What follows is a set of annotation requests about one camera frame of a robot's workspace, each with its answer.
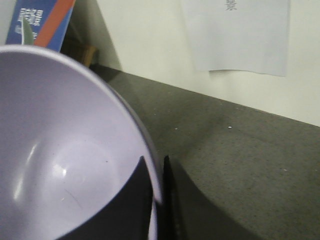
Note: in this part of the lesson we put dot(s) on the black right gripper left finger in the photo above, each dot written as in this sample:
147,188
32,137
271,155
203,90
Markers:
126,216

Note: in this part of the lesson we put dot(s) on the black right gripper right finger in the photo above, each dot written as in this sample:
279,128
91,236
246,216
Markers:
190,215

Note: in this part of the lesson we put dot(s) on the purple plastic bowl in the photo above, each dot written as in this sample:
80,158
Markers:
68,144

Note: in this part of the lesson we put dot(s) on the blue orange printed box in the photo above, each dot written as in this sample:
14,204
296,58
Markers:
48,20

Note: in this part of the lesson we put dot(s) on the white paper on wall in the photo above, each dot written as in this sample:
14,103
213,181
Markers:
244,35

